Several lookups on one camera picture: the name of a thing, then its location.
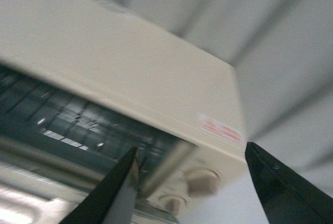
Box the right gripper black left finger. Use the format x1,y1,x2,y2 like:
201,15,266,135
61,147,138,223

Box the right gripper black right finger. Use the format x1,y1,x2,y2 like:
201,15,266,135
245,142,332,223

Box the glass oven door with handle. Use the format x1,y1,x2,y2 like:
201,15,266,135
0,140,180,224

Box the cream Toshiba toaster oven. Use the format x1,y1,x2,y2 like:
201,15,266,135
1,0,246,214

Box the beige lower timer knob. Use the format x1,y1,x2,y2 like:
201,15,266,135
159,194,187,215

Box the beige upper temperature knob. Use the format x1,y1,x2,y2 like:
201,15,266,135
184,167,222,197

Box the red warning sticker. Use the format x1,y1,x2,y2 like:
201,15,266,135
198,114,245,144

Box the grey curtain backdrop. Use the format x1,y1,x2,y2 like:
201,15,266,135
52,0,333,199

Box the metal wire oven rack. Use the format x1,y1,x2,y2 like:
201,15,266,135
1,66,180,161

